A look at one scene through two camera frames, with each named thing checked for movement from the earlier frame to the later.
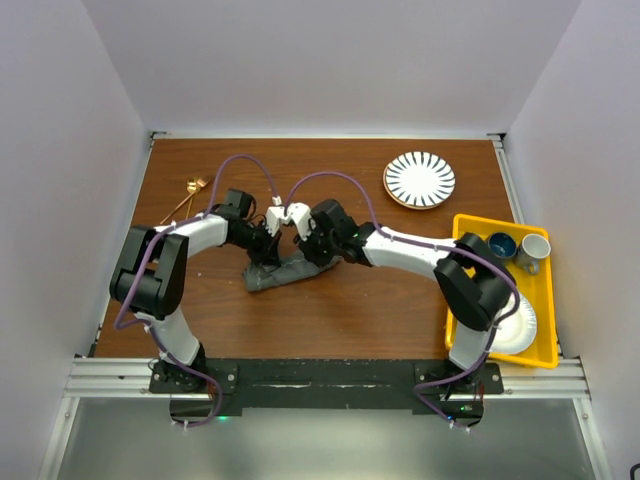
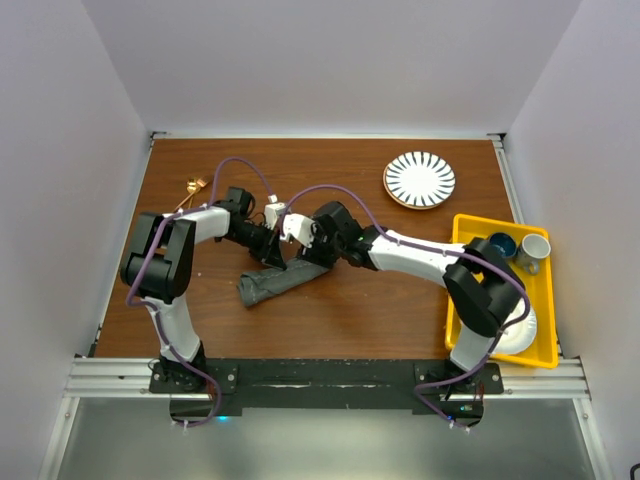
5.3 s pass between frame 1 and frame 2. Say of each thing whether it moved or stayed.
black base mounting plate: stayed
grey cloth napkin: moved
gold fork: stayed
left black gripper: stayed
